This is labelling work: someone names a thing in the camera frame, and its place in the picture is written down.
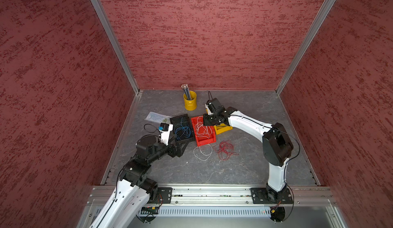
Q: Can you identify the yellow metal cup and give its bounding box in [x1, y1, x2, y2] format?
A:
[183, 91, 197, 111]

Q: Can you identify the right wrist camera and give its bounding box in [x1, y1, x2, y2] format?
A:
[205, 104, 212, 115]

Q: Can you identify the corner aluminium post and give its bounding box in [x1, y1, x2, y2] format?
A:
[275, 0, 336, 96]
[90, 0, 140, 96]

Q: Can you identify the black plastic bin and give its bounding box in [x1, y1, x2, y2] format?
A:
[170, 114, 195, 142]

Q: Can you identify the red plastic bin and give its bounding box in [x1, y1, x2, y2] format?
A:
[191, 116, 217, 147]

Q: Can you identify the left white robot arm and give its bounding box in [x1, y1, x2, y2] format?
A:
[90, 132, 191, 228]

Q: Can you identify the yellow plastic bin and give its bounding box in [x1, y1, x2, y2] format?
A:
[214, 124, 233, 135]

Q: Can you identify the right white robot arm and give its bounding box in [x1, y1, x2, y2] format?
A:
[203, 98, 294, 203]

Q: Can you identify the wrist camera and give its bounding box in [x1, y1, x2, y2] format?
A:
[158, 123, 173, 146]
[205, 104, 212, 115]

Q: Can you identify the right corner aluminium post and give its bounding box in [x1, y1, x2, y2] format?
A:
[275, 0, 336, 96]

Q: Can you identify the blue cable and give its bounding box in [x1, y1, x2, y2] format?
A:
[173, 117, 193, 140]

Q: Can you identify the bundle of metal rods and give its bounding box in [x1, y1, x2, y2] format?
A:
[181, 84, 192, 100]

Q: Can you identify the left corner aluminium post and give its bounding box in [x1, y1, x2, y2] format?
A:
[90, 0, 140, 96]

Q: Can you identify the red cable tangle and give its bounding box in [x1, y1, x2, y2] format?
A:
[213, 140, 239, 161]

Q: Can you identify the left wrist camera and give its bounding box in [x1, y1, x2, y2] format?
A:
[158, 123, 173, 146]

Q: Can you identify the clear plastic bag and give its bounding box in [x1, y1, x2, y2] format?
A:
[145, 112, 171, 124]

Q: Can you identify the white cable tangle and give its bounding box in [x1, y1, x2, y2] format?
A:
[192, 143, 214, 163]

